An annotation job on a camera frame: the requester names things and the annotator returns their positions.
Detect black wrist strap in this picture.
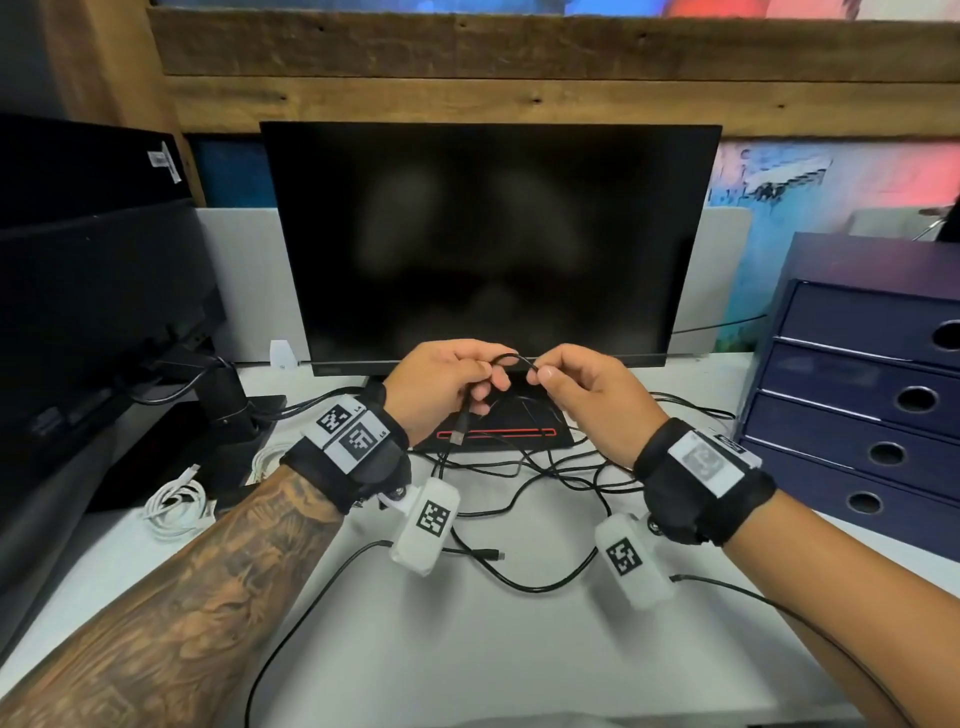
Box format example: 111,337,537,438
633,417,778,547
279,383,414,515

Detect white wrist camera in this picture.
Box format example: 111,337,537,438
388,478,460,579
594,513,679,610

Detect person's right hand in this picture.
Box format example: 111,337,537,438
527,343,671,466

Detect navy blue drawer unit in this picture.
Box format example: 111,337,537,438
734,232,960,564

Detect black monitor link cable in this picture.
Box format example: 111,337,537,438
251,386,376,421

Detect black right wrist strap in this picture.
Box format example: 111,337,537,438
633,417,778,547

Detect black monitor arm base plate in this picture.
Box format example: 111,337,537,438
86,395,289,515

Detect black panel with white sticker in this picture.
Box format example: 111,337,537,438
0,112,193,230

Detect black left wrist strap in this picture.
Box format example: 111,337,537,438
279,383,414,515

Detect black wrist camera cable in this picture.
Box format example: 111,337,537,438
243,539,395,728
669,573,913,728

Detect black computer monitor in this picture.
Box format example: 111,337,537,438
260,121,724,376

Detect person's left hand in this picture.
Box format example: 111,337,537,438
382,338,513,448

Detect black monitor power cable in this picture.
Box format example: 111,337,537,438
127,356,230,406

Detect white partition panel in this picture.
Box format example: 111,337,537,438
194,207,309,367
671,208,754,358

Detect thin white green-tipped cable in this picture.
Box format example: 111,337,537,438
251,442,290,481

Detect person's left forearm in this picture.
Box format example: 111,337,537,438
0,464,346,728

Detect white cable with black charger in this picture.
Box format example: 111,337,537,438
142,464,215,540

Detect person's right forearm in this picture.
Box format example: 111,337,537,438
719,491,960,728

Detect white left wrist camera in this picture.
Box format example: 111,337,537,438
388,478,460,579

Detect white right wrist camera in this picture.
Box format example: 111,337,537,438
594,513,679,610

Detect white background table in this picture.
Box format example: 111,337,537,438
851,208,939,241

